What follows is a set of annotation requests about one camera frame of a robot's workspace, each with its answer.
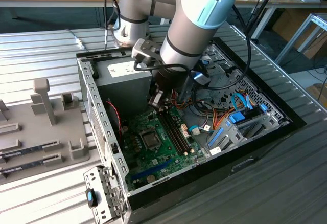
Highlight stacked brown cardboard boxes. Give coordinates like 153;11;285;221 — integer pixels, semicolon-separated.
272;9;327;60

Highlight metal expansion slot bracket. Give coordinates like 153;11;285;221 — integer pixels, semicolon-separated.
83;165;128;222

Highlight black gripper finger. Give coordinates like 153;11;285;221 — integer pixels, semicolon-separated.
147;88;166;113
163;93;176;110

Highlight perforated metal cage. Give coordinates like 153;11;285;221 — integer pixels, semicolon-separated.
212;69;287;122

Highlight grey power supply unit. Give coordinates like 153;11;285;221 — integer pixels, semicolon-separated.
94;59;153;119

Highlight black tripod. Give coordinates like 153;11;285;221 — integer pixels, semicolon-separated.
242;0;282;40

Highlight green motherboard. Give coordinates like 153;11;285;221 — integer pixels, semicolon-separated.
120;106;207;191

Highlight blue expansion slot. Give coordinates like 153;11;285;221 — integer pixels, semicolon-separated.
131;159;173;181

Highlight black case fan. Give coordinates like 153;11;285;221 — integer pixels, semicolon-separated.
104;100;123;138

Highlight grey metal disk bay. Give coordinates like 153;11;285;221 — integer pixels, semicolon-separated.
206;111;291;157

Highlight wooden desk white legs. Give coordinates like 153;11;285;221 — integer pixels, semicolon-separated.
233;0;327;39

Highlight black PC case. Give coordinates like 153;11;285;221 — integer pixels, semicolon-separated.
76;36;307;223

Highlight small brown cardboard box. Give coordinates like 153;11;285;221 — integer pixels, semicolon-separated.
305;83;327;102

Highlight RAM stick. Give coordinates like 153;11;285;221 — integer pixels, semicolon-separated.
0;160;44;175
0;145;44;159

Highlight black latch blue button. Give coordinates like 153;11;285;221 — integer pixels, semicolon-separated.
85;188;100;209

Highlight orange wire bundle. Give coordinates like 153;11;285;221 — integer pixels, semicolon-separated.
212;106;237;130

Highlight aluminium profile frame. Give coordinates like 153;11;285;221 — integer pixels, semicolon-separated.
274;13;327;65

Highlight black RAM slot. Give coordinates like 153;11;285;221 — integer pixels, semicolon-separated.
158;111;185;156
165;110;192;154

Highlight blue disk carrier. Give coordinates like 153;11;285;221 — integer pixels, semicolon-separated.
229;113;247;125

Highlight blue data wire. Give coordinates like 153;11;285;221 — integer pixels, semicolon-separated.
230;93;254;111

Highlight grey parts rack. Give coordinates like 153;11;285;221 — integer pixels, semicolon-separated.
0;78;92;184

